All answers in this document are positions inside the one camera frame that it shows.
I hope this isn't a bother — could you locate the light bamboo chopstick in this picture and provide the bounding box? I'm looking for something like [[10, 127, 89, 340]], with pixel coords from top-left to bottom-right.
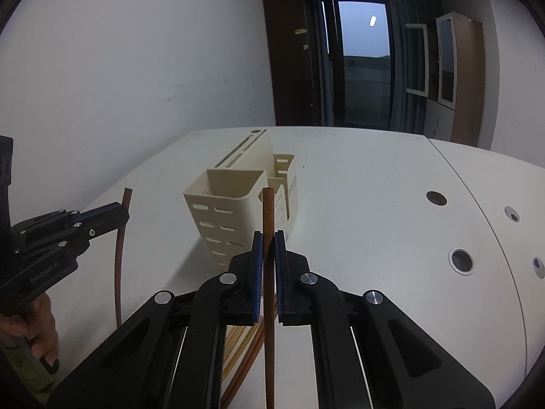
[[222, 325, 258, 380], [223, 326, 239, 361], [223, 326, 247, 377]]

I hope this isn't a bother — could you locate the dark brown chopstick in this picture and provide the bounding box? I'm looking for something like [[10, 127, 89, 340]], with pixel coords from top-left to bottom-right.
[[220, 319, 264, 408], [113, 186, 134, 328], [229, 297, 278, 389], [262, 187, 275, 408]]

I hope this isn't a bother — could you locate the person's left hand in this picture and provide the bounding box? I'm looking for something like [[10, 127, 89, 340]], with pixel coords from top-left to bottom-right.
[[1, 293, 59, 366]]

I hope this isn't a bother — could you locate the cream plastic utensil holder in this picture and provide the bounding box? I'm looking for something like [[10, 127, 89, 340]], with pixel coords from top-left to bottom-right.
[[184, 129, 298, 271]]

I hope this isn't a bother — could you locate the dark wooden cabinet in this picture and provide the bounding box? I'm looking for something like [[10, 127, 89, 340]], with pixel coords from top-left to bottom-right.
[[263, 0, 320, 126]]

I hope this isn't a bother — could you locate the brown glass-door cabinet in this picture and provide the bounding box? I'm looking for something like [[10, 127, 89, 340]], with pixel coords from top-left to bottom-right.
[[436, 12, 485, 146]]

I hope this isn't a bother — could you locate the glass balcony door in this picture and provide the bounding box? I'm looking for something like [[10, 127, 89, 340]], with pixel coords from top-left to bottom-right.
[[321, 0, 393, 130]]

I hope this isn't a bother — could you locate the dark blue curtain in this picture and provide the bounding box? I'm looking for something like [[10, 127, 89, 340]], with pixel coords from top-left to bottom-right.
[[388, 0, 441, 134]]

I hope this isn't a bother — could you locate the table cable grommet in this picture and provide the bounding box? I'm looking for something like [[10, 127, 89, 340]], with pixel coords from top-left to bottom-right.
[[532, 257, 545, 279], [426, 190, 448, 206], [504, 206, 520, 223], [448, 247, 475, 276]]

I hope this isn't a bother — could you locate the open white window frame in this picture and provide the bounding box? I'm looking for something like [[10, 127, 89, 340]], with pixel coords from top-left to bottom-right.
[[406, 23, 430, 97]]

